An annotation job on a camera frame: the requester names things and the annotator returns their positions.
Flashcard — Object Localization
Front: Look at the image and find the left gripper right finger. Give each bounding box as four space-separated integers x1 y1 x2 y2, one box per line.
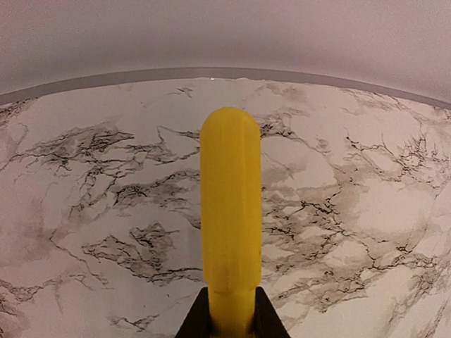
253 287 290 338

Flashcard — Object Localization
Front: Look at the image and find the yellow handled screwdriver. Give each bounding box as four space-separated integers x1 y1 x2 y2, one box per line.
200 108 262 337

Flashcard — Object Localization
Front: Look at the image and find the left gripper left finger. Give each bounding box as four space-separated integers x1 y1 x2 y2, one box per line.
175 287 212 338

